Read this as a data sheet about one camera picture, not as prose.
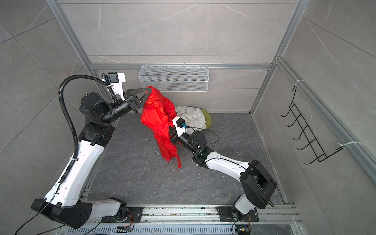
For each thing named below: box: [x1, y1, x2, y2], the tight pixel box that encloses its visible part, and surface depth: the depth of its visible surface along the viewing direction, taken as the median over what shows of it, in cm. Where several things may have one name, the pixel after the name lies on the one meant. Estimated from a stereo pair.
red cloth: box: [140, 86, 182, 169], surface depth 65 cm
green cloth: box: [200, 108, 212, 130], surface depth 109 cm
